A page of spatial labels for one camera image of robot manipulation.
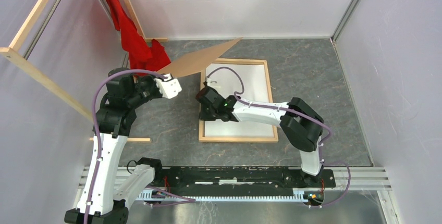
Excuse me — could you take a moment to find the brown hardboard backing board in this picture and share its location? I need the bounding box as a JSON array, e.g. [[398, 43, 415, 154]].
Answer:
[[158, 37, 242, 78]]

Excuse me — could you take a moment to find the large printed photo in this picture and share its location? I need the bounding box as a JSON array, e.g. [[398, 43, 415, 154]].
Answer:
[[203, 63, 276, 139]]

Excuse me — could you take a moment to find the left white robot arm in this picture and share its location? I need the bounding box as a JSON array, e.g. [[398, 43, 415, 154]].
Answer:
[[64, 68, 182, 223]]

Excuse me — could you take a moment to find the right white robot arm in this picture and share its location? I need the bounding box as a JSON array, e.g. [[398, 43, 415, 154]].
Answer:
[[195, 86, 333, 186]]

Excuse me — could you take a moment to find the red cloth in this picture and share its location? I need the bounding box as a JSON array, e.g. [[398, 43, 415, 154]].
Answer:
[[106, 0, 171, 71]]

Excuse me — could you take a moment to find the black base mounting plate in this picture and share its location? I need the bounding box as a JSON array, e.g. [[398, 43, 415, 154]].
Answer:
[[150, 166, 336, 197]]

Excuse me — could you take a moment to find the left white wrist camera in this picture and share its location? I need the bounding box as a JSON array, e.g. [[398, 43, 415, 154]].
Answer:
[[154, 73, 182, 99]]

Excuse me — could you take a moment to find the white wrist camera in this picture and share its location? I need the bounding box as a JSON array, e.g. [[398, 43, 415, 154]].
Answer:
[[203, 77, 222, 90], [154, 73, 182, 99]]

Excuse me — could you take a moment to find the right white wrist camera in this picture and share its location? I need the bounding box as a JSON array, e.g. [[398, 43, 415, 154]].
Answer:
[[203, 77, 222, 90]]

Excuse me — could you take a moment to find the white slotted cable duct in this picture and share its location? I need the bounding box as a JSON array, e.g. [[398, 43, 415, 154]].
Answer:
[[136, 189, 308, 203]]

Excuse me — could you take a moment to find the large wooden rack frame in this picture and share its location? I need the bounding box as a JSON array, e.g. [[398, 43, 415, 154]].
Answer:
[[0, 0, 169, 144]]

